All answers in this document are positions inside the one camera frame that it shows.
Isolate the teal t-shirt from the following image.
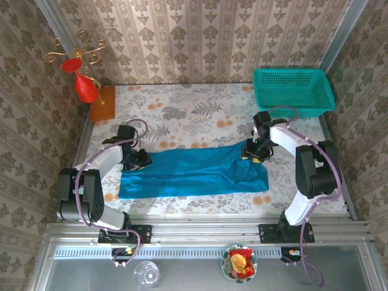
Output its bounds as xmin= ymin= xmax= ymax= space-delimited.
xmin=118 ymin=142 xmax=270 ymax=200

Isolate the wooden stand base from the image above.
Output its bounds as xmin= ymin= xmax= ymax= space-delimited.
xmin=89 ymin=85 xmax=116 ymax=122

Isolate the teal plastic basket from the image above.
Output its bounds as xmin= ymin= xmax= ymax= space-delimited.
xmin=253 ymin=68 xmax=336 ymax=118

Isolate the floral table cover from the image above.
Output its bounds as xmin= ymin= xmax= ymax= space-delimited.
xmin=71 ymin=84 xmax=349 ymax=216

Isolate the red plastic wine glass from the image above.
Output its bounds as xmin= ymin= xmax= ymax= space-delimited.
xmin=61 ymin=58 xmax=99 ymax=104

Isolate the small black connector box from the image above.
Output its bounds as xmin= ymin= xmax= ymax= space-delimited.
xmin=111 ymin=247 xmax=136 ymax=264
xmin=280 ymin=247 xmax=304 ymax=263

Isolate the red snack packet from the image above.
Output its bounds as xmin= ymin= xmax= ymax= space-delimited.
xmin=227 ymin=247 xmax=255 ymax=277

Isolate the patterned plate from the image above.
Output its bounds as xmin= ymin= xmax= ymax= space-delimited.
xmin=220 ymin=244 xmax=258 ymax=284

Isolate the clear glass cup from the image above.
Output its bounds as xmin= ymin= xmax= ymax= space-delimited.
xmin=133 ymin=260 xmax=161 ymax=290

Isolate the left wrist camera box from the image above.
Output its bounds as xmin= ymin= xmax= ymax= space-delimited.
xmin=117 ymin=124 xmax=139 ymax=142

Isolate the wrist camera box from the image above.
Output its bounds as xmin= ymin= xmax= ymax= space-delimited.
xmin=117 ymin=124 xmax=139 ymax=142
xmin=253 ymin=110 xmax=273 ymax=131

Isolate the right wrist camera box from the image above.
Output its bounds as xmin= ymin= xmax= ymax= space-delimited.
xmin=253 ymin=110 xmax=273 ymax=131

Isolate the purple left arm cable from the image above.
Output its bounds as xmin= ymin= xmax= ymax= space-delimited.
xmin=74 ymin=118 xmax=149 ymax=264

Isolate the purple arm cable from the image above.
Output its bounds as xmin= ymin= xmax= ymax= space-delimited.
xmin=74 ymin=118 xmax=149 ymax=264
xmin=266 ymin=105 xmax=343 ymax=287

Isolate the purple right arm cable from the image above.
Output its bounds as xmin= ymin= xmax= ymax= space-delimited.
xmin=266 ymin=105 xmax=343 ymax=287

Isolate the aluminium rail frame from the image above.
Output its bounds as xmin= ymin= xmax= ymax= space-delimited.
xmin=45 ymin=213 xmax=373 ymax=261

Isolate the gold wire stand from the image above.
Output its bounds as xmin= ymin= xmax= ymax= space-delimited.
xmin=44 ymin=29 xmax=110 ymax=105

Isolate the aluminium frame post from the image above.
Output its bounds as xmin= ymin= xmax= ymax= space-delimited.
xmin=35 ymin=0 xmax=92 ymax=122
xmin=318 ymin=0 xmax=369 ymax=73

